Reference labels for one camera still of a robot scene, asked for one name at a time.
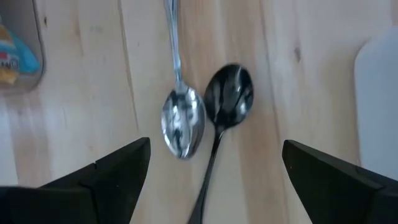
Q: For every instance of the blue ramen noodle packet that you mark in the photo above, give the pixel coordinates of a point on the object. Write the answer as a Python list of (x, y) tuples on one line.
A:
[(21, 59)]

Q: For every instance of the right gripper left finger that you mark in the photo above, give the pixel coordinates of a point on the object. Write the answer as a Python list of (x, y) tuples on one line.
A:
[(93, 199)]

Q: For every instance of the white plastic bin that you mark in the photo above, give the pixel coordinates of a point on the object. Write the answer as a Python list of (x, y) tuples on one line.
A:
[(379, 109)]

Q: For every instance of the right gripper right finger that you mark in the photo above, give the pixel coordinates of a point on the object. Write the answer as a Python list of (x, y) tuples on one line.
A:
[(342, 199)]

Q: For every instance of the black metal spoon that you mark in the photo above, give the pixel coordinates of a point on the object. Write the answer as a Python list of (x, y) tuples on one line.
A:
[(228, 96)]

